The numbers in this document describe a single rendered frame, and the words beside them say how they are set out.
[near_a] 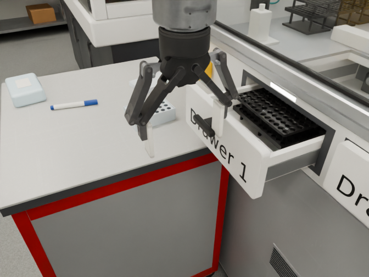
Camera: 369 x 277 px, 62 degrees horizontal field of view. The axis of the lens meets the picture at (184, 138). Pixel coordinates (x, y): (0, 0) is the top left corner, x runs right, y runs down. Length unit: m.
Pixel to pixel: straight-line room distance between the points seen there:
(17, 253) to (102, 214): 0.88
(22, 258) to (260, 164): 1.30
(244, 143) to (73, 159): 0.43
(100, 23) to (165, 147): 0.67
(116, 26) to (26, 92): 0.47
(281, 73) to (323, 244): 0.38
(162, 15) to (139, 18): 0.91
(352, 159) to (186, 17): 0.36
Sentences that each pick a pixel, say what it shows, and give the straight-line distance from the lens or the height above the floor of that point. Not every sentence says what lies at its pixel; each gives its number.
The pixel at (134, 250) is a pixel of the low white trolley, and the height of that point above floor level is 0.43.
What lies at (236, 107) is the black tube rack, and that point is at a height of 0.87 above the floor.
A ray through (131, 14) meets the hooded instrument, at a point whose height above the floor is 0.91.
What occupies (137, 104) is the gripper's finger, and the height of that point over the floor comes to 1.01.
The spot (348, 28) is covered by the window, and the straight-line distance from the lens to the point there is 0.59.
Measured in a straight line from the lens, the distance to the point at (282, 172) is 0.61.
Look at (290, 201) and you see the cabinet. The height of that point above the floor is 0.69.
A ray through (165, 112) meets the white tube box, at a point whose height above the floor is 0.79.
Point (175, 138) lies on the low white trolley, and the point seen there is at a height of 0.76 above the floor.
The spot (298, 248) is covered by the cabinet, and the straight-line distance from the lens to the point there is 0.83.
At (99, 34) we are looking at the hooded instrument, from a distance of 1.31.
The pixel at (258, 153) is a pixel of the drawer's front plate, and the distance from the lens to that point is 0.52.
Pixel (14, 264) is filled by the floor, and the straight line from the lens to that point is 1.63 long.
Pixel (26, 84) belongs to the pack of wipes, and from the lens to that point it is 1.10.
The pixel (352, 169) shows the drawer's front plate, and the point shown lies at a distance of 0.59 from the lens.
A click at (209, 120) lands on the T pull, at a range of 0.61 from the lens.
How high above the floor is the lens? 1.24
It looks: 37 degrees down
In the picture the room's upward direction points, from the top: straight up
